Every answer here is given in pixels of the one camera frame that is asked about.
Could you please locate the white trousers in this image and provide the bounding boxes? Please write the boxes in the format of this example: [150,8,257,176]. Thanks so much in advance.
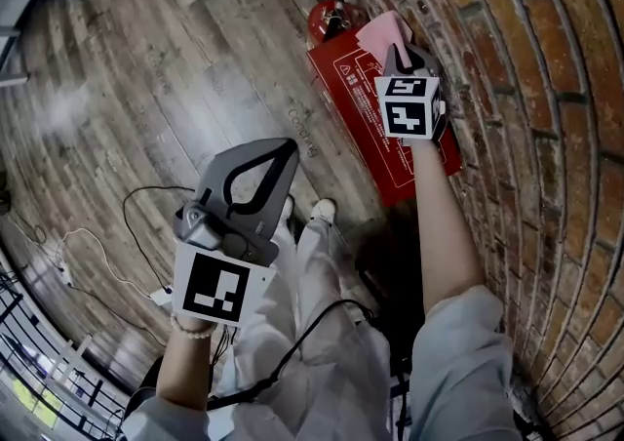
[209,204,410,441]

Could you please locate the pink cloth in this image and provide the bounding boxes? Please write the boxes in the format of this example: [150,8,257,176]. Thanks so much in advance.
[354,10,415,73]

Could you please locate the light grey shirt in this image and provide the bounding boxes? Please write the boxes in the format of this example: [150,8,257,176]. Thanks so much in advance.
[121,285,523,441]

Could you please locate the black metal rack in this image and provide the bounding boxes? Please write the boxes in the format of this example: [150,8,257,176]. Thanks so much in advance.
[0,277,128,441]

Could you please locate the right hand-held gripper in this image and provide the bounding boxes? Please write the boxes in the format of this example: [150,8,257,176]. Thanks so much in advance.
[372,44,449,147]

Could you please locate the white cable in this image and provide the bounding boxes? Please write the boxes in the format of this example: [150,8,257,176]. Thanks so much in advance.
[51,226,162,301]

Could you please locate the white bead bracelet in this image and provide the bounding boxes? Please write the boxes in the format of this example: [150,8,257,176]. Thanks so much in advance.
[170,312,216,341]

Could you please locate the person's left forearm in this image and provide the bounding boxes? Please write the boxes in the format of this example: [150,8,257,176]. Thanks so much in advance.
[154,314,218,411]

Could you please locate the thin black floor cable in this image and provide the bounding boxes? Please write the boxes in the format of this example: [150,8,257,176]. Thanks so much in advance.
[121,184,197,294]

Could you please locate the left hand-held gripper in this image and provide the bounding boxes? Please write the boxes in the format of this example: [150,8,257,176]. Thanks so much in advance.
[171,137,300,328]

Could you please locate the red fire extinguisher box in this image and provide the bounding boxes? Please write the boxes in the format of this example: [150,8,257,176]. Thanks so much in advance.
[306,21,463,209]

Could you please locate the person's right forearm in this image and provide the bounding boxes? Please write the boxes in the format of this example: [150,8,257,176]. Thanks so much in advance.
[409,139,487,316]

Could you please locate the white shoe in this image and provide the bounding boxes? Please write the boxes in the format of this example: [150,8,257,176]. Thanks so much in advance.
[280,194,296,230]
[311,198,338,225]

